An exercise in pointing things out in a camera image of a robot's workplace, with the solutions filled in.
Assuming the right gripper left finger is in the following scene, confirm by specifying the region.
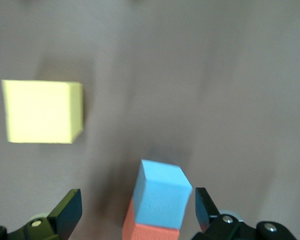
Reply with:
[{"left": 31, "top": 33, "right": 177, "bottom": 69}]
[{"left": 0, "top": 188, "right": 83, "bottom": 240}]

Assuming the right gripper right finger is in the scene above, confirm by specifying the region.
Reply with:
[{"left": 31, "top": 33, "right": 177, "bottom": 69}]
[{"left": 191, "top": 187, "right": 297, "bottom": 240}]

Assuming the blue foam cube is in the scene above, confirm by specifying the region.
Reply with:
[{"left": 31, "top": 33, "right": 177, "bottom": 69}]
[{"left": 132, "top": 159, "right": 193, "bottom": 230}]

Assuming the orange foam cube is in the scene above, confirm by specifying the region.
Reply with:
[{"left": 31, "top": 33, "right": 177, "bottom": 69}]
[{"left": 121, "top": 199, "right": 181, "bottom": 240}]

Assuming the yellow foam cube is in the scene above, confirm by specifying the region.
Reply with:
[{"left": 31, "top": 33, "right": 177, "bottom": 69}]
[{"left": 1, "top": 79, "right": 85, "bottom": 145}]

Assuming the brown table cover mat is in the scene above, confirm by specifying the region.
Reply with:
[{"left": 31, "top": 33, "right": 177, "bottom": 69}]
[{"left": 0, "top": 0, "right": 300, "bottom": 240}]

